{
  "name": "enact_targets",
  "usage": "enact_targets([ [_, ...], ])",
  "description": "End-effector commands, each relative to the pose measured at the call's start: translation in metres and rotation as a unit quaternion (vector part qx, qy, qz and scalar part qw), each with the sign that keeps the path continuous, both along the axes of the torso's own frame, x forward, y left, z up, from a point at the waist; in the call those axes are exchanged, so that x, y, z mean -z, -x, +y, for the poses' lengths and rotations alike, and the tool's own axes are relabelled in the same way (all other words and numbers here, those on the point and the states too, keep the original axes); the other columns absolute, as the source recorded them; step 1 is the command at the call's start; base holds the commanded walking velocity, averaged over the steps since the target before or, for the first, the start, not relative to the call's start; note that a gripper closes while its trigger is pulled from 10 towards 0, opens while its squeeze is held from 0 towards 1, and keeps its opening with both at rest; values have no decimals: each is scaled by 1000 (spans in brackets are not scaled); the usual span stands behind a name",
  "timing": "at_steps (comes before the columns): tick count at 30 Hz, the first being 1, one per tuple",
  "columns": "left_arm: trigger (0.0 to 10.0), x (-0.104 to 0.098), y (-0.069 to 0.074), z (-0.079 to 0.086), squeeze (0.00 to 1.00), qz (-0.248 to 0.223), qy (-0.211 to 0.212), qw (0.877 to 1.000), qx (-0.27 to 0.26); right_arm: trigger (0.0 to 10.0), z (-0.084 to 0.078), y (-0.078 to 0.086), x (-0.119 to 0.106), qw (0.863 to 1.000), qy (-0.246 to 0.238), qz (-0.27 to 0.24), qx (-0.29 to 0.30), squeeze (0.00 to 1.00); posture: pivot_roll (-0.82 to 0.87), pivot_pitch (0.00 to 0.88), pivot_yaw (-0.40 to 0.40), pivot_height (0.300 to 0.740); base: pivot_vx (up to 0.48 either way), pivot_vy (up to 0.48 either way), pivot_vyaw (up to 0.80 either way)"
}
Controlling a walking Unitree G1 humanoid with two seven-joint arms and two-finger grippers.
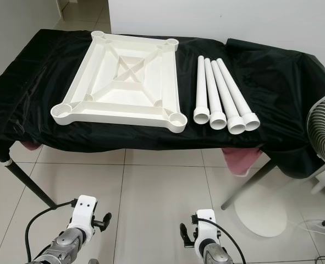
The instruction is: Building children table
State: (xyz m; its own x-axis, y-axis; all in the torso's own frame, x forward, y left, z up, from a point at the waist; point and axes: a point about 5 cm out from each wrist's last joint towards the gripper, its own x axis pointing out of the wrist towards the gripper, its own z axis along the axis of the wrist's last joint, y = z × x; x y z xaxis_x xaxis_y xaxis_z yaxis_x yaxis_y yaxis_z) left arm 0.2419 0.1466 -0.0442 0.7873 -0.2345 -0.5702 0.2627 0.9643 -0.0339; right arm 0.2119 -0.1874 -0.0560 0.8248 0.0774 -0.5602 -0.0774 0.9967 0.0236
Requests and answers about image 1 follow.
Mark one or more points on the white standing fan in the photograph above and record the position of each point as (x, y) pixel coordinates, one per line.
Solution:
(261, 214)

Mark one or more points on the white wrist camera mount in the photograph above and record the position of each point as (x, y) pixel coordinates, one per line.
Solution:
(206, 225)
(84, 212)

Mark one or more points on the black metal table leg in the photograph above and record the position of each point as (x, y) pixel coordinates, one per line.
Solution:
(30, 184)
(247, 186)

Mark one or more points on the pink cloth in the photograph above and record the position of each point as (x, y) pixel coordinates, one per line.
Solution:
(242, 160)

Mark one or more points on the white plastic table top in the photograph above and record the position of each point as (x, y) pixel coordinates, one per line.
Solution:
(129, 96)

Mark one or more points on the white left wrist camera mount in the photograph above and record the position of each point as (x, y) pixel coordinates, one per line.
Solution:
(84, 212)

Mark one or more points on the black table cloth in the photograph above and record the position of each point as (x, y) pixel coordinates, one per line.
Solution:
(30, 93)

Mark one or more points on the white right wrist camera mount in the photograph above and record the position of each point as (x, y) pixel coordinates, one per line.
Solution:
(206, 225)

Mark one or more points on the white plastic table leg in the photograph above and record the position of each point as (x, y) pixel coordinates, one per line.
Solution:
(225, 93)
(201, 88)
(213, 91)
(235, 91)

